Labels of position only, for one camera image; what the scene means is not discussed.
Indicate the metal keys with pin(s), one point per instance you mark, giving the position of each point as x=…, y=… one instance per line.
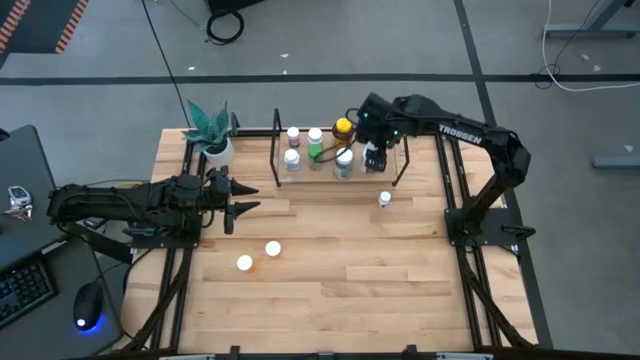
x=20, y=212

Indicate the clear bottle with white cap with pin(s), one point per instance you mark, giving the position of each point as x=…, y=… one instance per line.
x=344, y=156

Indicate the small white bottle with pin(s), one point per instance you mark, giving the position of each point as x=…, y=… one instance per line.
x=384, y=198

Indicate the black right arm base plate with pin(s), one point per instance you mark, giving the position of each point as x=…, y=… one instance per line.
x=500, y=222

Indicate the black computer mouse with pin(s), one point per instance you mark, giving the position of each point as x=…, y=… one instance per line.
x=87, y=302

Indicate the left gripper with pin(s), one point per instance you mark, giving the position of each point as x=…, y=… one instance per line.
x=219, y=192

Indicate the dark grey side desk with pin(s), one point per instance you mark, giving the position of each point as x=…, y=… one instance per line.
x=55, y=340

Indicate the black aluminium table frame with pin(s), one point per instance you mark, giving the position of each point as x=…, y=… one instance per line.
x=252, y=133

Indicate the black mat orange striped edges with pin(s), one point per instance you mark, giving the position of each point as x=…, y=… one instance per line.
x=45, y=25

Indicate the green plant in white pot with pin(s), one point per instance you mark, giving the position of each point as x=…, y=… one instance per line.
x=220, y=155

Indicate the wooden shelf with black frame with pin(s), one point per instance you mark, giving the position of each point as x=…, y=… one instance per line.
x=302, y=176

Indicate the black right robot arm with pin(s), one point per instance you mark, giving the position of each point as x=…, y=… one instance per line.
x=460, y=134

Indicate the pink bottle with white cap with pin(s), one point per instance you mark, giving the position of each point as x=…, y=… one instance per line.
x=293, y=134

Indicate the amber bottle with yellow cap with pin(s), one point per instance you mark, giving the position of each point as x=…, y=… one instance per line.
x=343, y=125

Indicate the clear white-cap bottle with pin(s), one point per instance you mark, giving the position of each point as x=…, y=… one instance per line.
x=292, y=157

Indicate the grey desk foot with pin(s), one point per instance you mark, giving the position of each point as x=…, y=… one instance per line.
x=617, y=161

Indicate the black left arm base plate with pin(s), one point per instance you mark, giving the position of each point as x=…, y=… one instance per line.
x=165, y=242

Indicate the grey desk leg frame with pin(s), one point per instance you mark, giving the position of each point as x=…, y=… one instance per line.
x=590, y=31

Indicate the orange pill vial white cap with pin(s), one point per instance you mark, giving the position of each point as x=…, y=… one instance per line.
x=244, y=262
x=272, y=248

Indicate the car key fob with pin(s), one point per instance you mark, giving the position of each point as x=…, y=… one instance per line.
x=19, y=194

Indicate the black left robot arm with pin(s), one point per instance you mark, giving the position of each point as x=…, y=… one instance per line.
x=100, y=205

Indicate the black box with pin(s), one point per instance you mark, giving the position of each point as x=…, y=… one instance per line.
x=230, y=4

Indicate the backlit keyboard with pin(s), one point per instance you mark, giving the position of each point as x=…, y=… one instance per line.
x=22, y=292

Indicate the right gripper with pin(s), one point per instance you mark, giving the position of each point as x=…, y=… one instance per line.
x=377, y=122

